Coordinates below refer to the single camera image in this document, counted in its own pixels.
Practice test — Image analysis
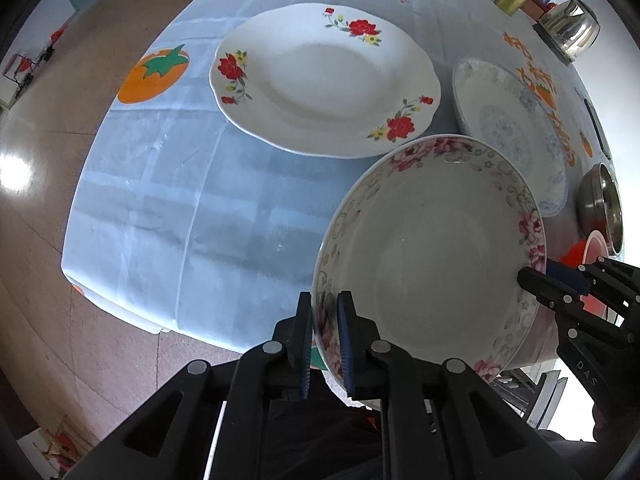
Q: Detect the pink floral white bowl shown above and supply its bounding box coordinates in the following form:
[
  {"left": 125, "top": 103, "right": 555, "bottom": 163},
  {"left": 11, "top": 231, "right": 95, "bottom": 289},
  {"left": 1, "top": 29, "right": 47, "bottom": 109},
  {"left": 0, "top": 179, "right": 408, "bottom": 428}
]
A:
[{"left": 311, "top": 134, "right": 547, "bottom": 382}]

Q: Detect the red plastic bowl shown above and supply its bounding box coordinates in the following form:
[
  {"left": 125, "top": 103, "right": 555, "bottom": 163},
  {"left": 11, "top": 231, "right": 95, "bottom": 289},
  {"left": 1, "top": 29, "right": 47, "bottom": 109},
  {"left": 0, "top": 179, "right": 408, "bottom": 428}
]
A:
[{"left": 557, "top": 230, "right": 612, "bottom": 317}]

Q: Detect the stainless steel bowl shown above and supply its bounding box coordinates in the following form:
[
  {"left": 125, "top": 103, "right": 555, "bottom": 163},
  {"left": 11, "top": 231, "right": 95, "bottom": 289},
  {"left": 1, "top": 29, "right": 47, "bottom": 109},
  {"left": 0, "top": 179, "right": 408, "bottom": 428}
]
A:
[{"left": 576, "top": 162, "right": 624, "bottom": 256}]

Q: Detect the light blue tablecloth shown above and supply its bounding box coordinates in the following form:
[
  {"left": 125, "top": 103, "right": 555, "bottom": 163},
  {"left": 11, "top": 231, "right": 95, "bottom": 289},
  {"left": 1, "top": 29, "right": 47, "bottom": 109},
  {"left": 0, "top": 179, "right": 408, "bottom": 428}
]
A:
[{"left": 62, "top": 0, "right": 604, "bottom": 351}]

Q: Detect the blue patterned white plate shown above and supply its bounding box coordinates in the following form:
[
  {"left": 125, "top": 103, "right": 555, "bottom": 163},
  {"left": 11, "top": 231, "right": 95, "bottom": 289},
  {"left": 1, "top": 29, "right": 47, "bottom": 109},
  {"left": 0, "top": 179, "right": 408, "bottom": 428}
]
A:
[{"left": 452, "top": 58, "right": 568, "bottom": 217}]

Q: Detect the stainless steel kettle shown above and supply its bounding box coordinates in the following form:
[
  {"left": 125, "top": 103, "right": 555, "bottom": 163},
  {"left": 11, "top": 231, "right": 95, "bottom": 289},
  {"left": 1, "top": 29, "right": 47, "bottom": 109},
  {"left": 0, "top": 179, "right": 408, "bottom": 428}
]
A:
[{"left": 533, "top": 0, "right": 601, "bottom": 65}]

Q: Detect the red flower white plate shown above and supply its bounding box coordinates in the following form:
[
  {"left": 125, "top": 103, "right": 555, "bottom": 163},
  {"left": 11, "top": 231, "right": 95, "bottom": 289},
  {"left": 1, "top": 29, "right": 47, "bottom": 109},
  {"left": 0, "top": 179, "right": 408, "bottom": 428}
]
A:
[{"left": 209, "top": 3, "right": 442, "bottom": 159}]

